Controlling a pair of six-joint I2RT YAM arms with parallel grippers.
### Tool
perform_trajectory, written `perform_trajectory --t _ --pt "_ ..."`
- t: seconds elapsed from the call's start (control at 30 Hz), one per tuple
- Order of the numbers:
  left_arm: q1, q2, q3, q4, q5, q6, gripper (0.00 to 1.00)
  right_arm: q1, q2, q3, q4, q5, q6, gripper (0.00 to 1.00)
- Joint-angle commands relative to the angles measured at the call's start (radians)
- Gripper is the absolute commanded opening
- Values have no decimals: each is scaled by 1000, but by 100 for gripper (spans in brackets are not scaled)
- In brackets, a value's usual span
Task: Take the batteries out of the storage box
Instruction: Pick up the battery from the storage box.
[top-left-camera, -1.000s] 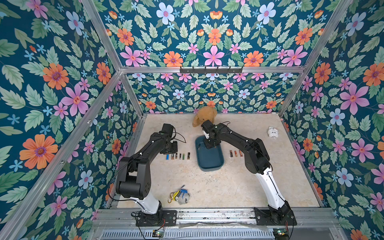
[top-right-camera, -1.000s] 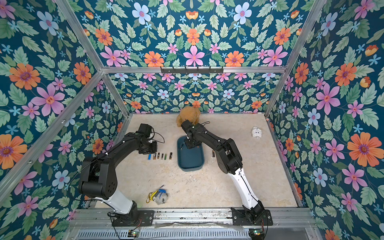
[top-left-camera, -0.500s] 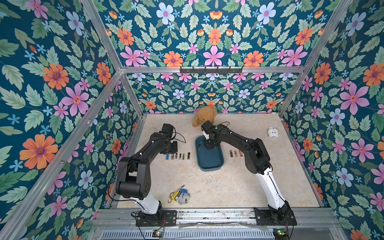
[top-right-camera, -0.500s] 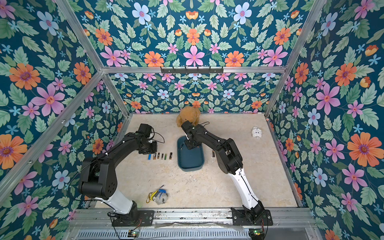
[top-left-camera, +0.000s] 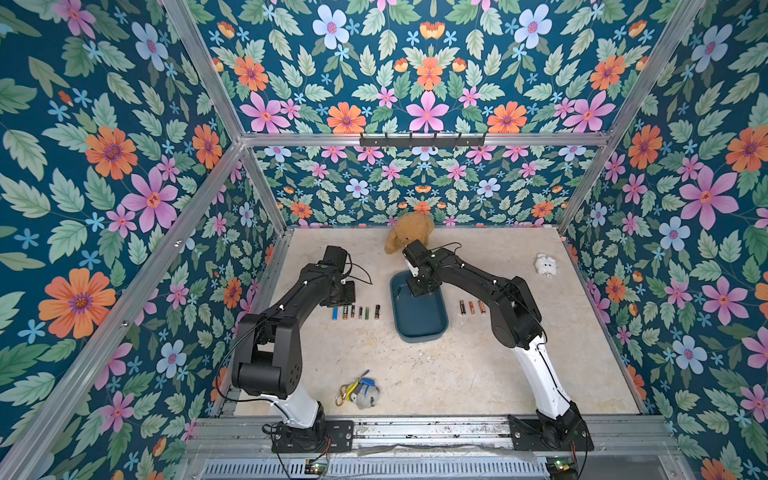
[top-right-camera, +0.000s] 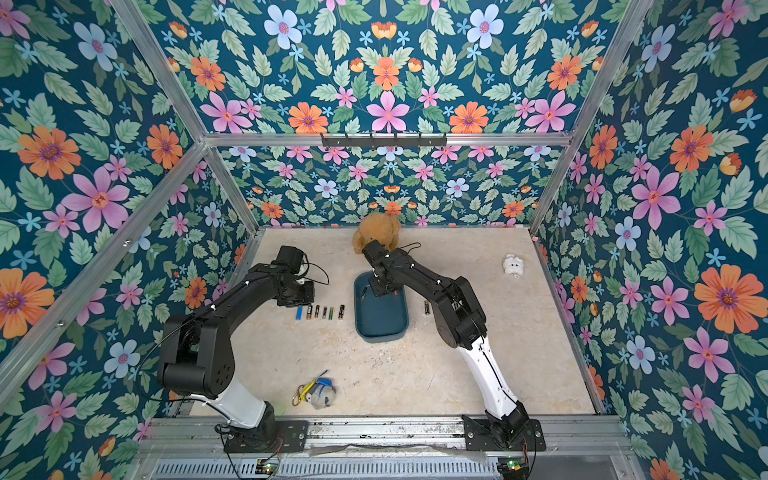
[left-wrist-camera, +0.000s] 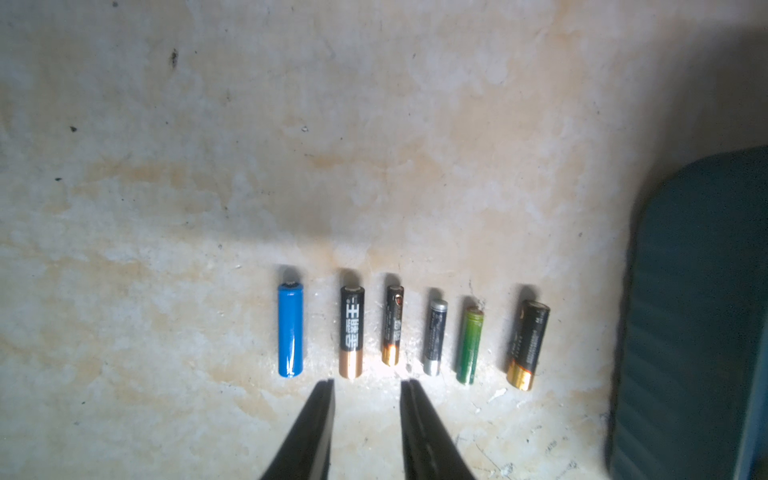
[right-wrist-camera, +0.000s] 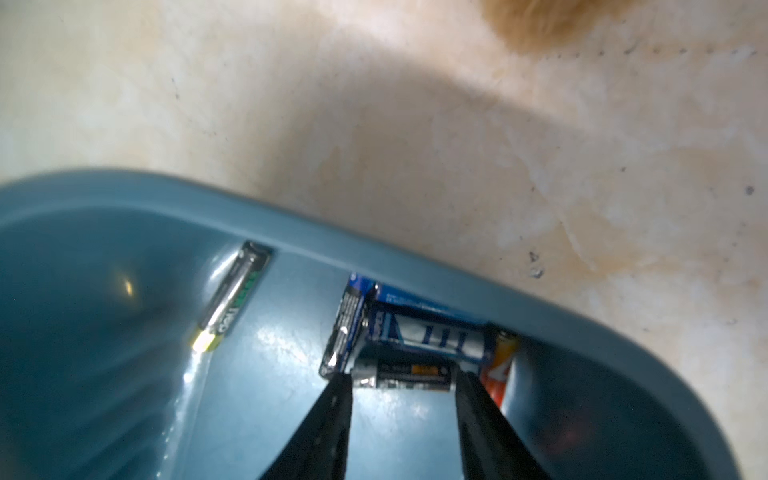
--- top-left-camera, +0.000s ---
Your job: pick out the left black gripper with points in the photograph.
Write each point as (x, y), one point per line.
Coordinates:
(349, 299)

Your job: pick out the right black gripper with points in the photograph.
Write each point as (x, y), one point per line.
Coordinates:
(420, 280)

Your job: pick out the teal plastic storage tray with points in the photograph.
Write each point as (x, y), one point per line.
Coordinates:
(417, 319)

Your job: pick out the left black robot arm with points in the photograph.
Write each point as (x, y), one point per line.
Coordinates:
(266, 358)

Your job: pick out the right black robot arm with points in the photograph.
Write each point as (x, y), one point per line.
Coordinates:
(516, 321)

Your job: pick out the brown teddy bear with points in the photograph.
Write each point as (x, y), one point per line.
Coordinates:
(409, 228)

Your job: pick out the black wall hook rail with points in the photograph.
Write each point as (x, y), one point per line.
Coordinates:
(401, 141)

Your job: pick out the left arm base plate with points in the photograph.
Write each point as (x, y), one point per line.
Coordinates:
(327, 436)

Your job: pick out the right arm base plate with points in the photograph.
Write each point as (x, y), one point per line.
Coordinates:
(565, 433)

